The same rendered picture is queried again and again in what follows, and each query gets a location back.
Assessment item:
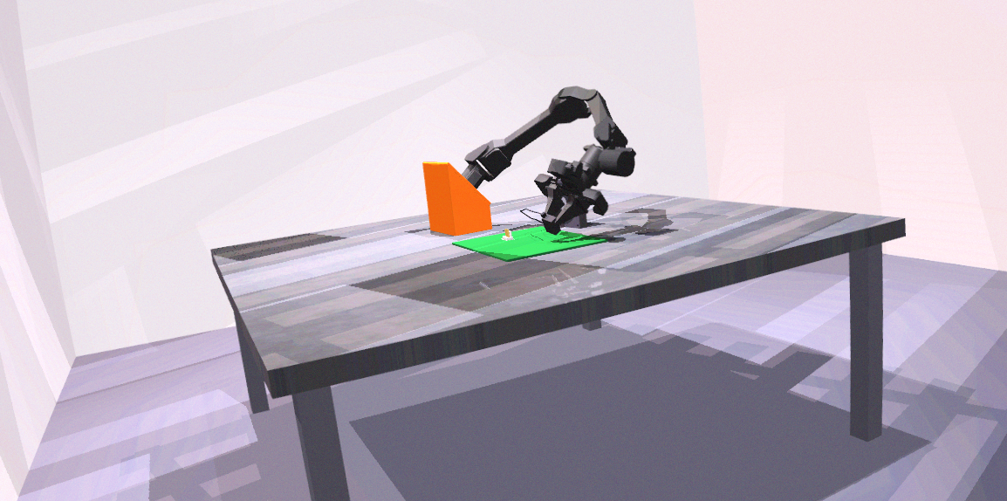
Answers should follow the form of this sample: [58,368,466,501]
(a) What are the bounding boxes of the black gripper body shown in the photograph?
[534,161,609,216]

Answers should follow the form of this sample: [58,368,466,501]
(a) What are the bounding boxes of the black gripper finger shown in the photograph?
[554,193,589,226]
[545,186,565,216]

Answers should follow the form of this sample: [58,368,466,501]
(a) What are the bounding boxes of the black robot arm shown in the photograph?
[462,86,637,189]

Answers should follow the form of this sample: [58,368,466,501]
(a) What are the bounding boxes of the green circuit board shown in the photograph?
[452,226,608,262]

